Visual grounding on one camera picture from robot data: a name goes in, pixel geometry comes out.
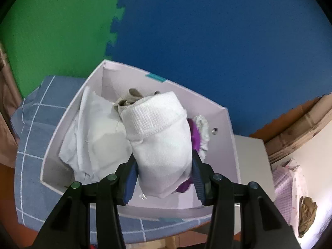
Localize pale grey underwear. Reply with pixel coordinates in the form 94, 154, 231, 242
59, 87, 132, 184

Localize purple underwear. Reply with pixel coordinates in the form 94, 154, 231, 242
176, 118, 200, 193

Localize pale blue white underwear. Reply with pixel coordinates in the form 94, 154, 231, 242
193, 115, 210, 162

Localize white ribbed underwear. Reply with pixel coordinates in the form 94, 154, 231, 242
121, 92, 192, 198

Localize beige underwear in box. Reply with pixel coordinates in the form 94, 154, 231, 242
114, 88, 160, 118

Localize pink checked fabric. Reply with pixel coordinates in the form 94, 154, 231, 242
272, 159, 308, 237

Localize crumpled brown paper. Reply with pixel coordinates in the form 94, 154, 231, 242
298, 196, 317, 238

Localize bamboo mat roll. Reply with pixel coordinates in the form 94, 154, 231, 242
250, 93, 331, 164

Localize blue checked cloth cover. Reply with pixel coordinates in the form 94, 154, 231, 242
11, 75, 210, 243

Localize floral pink pillow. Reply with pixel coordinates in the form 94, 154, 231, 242
0, 44, 22, 169

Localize white XINCCI shoe box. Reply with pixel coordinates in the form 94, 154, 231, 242
39, 59, 242, 221

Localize green foam wall mat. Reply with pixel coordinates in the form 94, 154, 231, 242
1, 0, 124, 96

